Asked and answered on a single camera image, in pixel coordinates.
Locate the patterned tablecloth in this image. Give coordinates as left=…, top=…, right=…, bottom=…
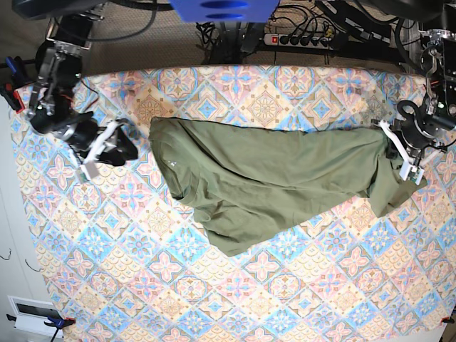
left=9, top=66, right=455, bottom=341

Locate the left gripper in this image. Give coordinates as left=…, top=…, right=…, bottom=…
left=371, top=119, right=447, bottom=180

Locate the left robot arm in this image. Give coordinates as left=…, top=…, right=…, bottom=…
left=373, top=1, right=455, bottom=184

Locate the green t-shirt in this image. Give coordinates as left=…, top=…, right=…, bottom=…
left=149, top=118, right=427, bottom=257

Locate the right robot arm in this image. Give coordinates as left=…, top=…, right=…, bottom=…
left=11, top=1, right=138, bottom=180

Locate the orange clamp lower right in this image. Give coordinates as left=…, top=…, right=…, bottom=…
left=440, top=316, right=455, bottom=324

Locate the blue clamp upper left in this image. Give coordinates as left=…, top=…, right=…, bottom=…
left=1, top=56, right=26, bottom=113

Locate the blue clamp lower left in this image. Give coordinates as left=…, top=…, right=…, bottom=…
left=6, top=314, right=76, bottom=341

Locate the white power strip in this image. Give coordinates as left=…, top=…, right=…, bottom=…
left=263, top=33, right=331, bottom=49

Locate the blue clamp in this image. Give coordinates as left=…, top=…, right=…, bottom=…
left=1, top=56, right=26, bottom=113
left=6, top=314, right=76, bottom=341

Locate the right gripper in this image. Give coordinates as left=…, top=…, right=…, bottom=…
left=63, top=119, right=128, bottom=182

